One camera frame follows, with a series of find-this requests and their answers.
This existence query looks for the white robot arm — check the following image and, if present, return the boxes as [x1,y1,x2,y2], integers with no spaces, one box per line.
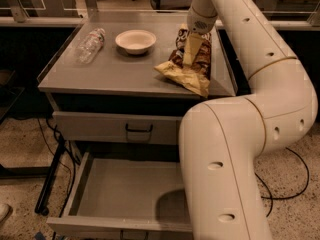
[179,0,318,240]

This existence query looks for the grey drawer cabinet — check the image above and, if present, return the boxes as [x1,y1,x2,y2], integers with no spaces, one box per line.
[36,10,238,172]

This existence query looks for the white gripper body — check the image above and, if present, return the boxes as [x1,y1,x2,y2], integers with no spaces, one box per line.
[187,6,218,34]

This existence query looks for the closed upper grey drawer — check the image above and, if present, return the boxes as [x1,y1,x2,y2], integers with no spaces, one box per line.
[53,111,182,145]

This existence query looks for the black floor cable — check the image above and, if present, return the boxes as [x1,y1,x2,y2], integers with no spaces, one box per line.
[254,147,311,218]

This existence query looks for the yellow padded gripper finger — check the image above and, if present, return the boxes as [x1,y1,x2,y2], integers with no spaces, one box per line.
[183,33,203,66]

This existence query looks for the open middle grey drawer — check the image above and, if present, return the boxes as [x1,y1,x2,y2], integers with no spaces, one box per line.
[47,154,193,240]

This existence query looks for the brown sea salt chip bag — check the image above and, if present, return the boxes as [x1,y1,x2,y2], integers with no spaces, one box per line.
[154,24,212,98]

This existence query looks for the white paper bowl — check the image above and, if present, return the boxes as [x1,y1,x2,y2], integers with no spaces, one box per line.
[115,30,157,55]

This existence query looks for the white shoe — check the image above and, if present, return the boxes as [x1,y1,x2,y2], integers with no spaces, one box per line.
[0,203,11,223]

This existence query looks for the clear plastic water bottle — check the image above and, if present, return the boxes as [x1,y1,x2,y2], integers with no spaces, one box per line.
[75,28,105,64]

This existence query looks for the black desk leg frame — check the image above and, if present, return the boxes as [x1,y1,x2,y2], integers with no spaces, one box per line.
[0,135,66,217]

